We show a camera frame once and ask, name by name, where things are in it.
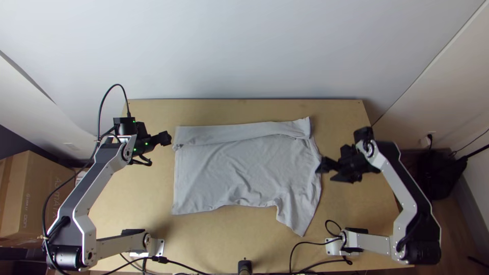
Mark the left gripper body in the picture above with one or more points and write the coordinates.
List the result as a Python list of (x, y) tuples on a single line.
[(162, 139)]

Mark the brown cardboard box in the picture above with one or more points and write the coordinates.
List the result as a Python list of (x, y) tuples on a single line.
[(26, 191)]

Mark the black bag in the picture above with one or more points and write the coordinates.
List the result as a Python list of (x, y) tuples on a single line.
[(439, 175)]

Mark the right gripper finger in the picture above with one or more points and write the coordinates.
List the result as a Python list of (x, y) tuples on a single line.
[(327, 170), (331, 162)]

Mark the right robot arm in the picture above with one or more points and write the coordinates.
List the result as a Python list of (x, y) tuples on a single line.
[(405, 198)]

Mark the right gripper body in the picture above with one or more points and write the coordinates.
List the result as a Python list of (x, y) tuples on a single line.
[(349, 164)]

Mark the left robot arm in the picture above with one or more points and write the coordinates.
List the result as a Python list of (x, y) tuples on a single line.
[(82, 206)]

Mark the white wall socket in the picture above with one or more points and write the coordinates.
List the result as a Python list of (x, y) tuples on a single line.
[(426, 141)]

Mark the grey t-shirt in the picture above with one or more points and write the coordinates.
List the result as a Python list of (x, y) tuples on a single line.
[(244, 172)]

